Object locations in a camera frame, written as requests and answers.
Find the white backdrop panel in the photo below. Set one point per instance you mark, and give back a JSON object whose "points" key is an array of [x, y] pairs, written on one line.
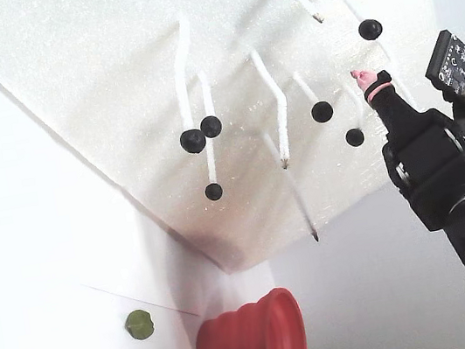
{"points": [[366, 295]]}

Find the white paper sheet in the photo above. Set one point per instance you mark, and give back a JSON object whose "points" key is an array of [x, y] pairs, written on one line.
{"points": [[149, 263]]}

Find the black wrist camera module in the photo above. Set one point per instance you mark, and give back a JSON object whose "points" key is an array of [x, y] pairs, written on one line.
{"points": [[456, 64]]}

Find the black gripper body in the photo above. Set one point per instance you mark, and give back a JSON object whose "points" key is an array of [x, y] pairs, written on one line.
{"points": [[418, 133]]}

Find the green leaf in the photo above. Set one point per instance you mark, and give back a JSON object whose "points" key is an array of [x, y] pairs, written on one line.
{"points": [[139, 325]]}

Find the dark blueberry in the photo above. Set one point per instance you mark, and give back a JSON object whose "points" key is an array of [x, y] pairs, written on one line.
{"points": [[370, 29], [354, 137], [193, 141], [213, 191], [322, 111], [211, 126]]}

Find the white foam board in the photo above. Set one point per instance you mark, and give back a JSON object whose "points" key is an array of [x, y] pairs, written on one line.
{"points": [[110, 70]]}

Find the pink covered gripper finger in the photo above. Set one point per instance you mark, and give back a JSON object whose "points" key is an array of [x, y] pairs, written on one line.
{"points": [[384, 101]]}

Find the red collapsible cup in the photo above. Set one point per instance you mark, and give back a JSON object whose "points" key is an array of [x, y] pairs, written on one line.
{"points": [[250, 340]]}

